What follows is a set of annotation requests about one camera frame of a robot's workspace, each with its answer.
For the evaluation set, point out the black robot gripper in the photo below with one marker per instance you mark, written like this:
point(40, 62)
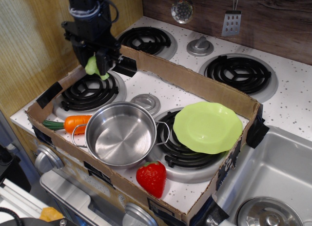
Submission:
point(93, 35)

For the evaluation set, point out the green toy broccoli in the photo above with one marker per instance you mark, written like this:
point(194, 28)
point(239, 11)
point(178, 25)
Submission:
point(92, 69)

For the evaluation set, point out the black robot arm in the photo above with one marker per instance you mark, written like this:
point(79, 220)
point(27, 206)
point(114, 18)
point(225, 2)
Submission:
point(87, 8)

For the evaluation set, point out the stainless steel pan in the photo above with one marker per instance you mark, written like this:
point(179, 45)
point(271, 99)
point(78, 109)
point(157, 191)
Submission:
point(121, 134)

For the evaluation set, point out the front left black burner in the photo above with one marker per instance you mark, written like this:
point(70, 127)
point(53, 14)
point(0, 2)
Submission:
point(89, 94)

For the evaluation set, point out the black burner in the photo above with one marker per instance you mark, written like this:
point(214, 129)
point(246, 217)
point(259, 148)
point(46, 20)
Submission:
point(182, 164)
point(89, 94)
point(150, 40)
point(246, 73)

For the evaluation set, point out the back left black burner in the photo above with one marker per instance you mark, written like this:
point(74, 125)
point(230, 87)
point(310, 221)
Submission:
point(150, 40)

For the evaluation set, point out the orange toy carrot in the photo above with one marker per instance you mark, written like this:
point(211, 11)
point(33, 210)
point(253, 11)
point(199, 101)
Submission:
point(73, 124)

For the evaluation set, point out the grey centre stove knob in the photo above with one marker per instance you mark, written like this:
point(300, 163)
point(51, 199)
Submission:
point(149, 102)

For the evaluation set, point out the grey stove knob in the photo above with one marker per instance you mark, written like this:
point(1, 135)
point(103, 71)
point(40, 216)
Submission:
point(200, 47)
point(149, 102)

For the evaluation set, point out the hanging silver skimmer ladle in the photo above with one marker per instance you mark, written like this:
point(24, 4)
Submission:
point(182, 11)

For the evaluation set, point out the grey back stove knob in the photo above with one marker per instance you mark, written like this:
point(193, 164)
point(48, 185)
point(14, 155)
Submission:
point(200, 47)

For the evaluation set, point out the left silver oven knob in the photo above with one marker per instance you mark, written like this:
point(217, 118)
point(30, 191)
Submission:
point(47, 160)

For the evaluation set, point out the silver oven knob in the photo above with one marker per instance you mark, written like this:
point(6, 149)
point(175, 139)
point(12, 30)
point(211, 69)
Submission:
point(47, 160)
point(136, 216)

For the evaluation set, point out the brown cardboard fence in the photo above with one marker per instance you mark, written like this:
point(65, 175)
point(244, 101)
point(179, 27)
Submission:
point(186, 79)

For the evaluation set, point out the red toy strawberry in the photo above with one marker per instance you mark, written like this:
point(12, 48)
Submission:
point(152, 177)

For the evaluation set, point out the light green plastic plate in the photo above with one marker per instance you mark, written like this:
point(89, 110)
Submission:
point(206, 127)

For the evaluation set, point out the front right black burner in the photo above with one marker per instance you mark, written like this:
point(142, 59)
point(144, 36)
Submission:
point(182, 164)

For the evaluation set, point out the hanging silver slotted spatula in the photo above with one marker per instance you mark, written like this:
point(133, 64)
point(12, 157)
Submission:
point(232, 21)

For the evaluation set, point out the back right black burner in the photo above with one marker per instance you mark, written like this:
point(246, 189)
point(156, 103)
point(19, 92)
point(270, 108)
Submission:
point(246, 73)

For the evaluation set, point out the right silver oven knob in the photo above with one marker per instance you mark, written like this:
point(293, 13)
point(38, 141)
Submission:
point(136, 216)

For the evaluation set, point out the yellow sponge piece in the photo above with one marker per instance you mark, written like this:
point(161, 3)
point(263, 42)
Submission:
point(50, 214)

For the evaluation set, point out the stainless steel sink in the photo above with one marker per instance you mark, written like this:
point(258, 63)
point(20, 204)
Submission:
point(279, 167)

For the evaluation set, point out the silver oven door handle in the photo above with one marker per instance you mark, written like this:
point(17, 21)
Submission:
point(74, 202)

